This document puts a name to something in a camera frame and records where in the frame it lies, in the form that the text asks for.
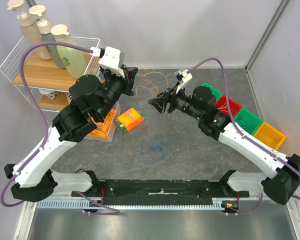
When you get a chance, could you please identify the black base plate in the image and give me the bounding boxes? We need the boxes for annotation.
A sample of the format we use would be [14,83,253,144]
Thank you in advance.
[84,179,250,206]

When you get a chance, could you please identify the white wire shelf rack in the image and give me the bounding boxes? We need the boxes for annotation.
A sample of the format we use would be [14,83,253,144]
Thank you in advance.
[0,36,121,142]

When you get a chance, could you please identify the grey-green pump bottle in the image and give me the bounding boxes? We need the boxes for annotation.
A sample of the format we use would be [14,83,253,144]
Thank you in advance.
[29,5,66,69]

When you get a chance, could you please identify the yellow storage bin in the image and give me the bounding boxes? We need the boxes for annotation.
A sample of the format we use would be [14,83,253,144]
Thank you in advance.
[253,121,286,150]

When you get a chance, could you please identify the orange boxes on shelf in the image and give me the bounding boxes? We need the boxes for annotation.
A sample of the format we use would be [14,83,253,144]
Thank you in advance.
[88,109,118,141]

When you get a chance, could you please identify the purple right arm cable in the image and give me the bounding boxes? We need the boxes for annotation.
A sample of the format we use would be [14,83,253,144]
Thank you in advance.
[187,57,300,217]

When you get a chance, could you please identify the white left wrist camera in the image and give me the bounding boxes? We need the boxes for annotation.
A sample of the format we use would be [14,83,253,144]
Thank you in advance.
[90,46,125,77]

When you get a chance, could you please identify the beige pump bottle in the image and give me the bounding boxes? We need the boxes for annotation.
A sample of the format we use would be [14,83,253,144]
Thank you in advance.
[7,0,42,46]

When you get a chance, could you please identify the grey cable duct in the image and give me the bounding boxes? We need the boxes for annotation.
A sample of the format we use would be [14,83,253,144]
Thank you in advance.
[36,198,230,211]

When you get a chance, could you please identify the red storage bin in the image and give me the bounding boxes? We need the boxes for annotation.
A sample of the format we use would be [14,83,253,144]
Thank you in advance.
[215,94,242,118]

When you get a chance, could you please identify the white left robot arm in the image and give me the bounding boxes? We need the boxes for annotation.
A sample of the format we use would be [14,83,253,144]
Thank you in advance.
[4,65,138,203]

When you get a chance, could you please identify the orange yellow crayon box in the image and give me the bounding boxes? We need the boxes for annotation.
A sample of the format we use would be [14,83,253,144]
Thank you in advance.
[114,107,146,135]

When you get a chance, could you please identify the light green pump bottle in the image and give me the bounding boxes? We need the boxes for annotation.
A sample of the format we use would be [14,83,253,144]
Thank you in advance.
[51,24,87,79]

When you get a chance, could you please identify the black cable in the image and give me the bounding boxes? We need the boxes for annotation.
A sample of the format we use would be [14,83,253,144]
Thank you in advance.
[238,118,255,132]

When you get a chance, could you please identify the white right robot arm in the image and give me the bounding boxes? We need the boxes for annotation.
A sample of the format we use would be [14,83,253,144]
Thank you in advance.
[148,86,300,205]

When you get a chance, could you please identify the yellow cable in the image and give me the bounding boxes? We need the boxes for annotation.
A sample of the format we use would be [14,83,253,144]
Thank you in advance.
[132,59,171,97]

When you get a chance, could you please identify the white cup on shelf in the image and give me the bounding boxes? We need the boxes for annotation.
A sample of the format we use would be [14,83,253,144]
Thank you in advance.
[38,88,60,100]

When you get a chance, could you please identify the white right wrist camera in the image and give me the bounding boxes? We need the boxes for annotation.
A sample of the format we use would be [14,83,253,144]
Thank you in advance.
[174,69,193,94]

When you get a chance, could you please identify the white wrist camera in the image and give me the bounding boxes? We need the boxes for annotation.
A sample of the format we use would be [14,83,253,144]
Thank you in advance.
[90,46,125,77]
[174,69,193,94]

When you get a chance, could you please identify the green storage bin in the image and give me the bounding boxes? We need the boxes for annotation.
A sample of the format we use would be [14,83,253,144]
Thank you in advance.
[202,82,223,101]
[234,107,264,136]

